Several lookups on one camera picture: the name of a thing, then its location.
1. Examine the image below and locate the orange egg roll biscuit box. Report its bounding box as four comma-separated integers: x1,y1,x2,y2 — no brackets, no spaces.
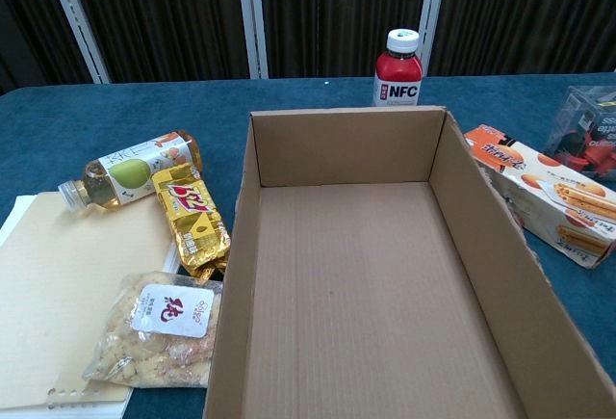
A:
462,123,616,270

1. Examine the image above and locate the white partition post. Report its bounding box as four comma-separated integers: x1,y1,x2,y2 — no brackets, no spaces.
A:
235,0,270,79
412,0,449,78
41,0,111,85

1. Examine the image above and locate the gold foil snack packet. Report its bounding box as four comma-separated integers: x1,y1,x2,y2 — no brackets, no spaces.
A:
151,162,232,279

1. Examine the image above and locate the clear box of coffee capsules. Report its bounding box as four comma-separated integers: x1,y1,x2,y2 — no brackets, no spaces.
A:
543,85,616,180

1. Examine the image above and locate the red NFC juice bottle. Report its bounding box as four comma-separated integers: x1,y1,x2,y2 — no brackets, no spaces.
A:
372,28,424,108

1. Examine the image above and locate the cream loose-leaf paper pad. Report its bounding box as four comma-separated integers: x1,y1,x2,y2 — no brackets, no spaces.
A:
0,191,180,419

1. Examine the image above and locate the clear bag of crumbly snack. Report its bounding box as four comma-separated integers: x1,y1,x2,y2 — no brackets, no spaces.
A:
82,272,223,389

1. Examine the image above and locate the open brown cardboard box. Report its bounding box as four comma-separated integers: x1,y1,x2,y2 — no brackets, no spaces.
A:
202,104,616,419

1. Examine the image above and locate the dark pleated curtain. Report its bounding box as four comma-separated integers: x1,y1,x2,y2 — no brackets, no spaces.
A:
0,0,616,95

